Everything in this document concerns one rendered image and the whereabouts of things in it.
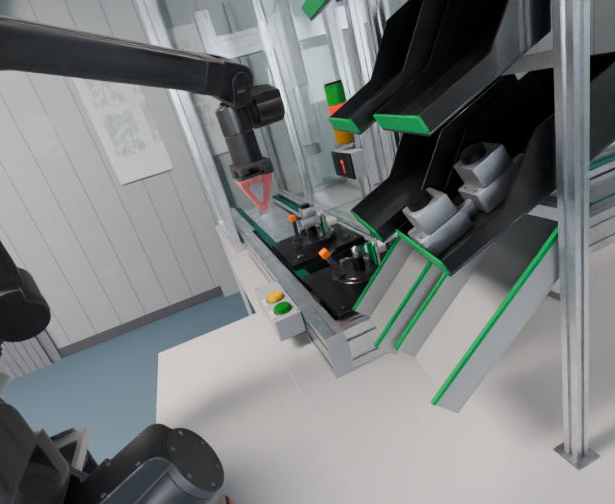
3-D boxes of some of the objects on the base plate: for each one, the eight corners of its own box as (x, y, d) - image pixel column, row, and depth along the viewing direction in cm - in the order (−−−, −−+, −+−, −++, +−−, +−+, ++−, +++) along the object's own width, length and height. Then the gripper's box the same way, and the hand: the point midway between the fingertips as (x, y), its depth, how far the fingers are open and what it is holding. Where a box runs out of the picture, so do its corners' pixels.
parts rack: (579, 471, 54) (571, -429, 24) (419, 342, 87) (333, -107, 57) (685, 402, 59) (788, -420, 29) (496, 304, 92) (453, -128, 62)
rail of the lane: (336, 378, 83) (324, 336, 79) (249, 256, 163) (240, 232, 159) (359, 367, 84) (348, 325, 80) (261, 251, 164) (253, 227, 160)
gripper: (217, 138, 78) (244, 211, 84) (225, 139, 69) (254, 221, 74) (250, 127, 79) (273, 200, 85) (261, 127, 70) (287, 208, 76)
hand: (263, 206), depth 79 cm, fingers closed
